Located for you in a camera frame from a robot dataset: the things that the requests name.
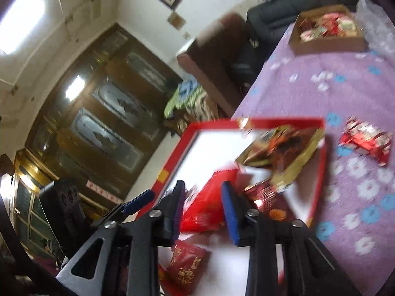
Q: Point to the red packet with gold print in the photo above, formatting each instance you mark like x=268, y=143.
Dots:
x=185, y=265

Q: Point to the large red snack packet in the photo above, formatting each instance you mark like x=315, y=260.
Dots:
x=205, y=203

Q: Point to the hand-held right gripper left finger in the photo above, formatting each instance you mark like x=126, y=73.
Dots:
x=171, y=219

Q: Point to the gold snack packet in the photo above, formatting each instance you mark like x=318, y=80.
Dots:
x=284, y=151

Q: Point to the clear plastic bag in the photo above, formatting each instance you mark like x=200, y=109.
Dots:
x=378, y=21

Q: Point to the wall switch plate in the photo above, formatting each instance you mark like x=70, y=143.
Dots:
x=176, y=20

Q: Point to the dark red cookie packet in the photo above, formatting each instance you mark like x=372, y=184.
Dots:
x=271, y=202

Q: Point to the black sofa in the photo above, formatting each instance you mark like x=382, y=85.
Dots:
x=277, y=12

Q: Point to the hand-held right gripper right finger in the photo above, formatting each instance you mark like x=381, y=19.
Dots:
x=232, y=215

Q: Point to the brown armchair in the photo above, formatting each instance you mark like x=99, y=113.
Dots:
x=213, y=58

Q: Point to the dark wooden wardrobe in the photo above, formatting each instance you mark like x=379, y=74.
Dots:
x=101, y=114

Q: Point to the green and blue cloth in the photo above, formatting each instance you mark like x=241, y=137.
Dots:
x=182, y=97

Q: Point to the pile of snacks in carton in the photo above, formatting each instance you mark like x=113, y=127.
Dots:
x=327, y=24

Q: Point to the brown cardboard box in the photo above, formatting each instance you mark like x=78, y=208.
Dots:
x=327, y=44

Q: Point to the red box with white inside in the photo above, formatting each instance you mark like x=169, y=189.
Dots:
x=213, y=148

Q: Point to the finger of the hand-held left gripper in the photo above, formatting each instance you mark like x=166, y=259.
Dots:
x=139, y=201

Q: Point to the red white snack packet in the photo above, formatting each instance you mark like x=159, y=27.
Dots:
x=365, y=138

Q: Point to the ceiling light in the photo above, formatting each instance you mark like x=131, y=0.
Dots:
x=21, y=21

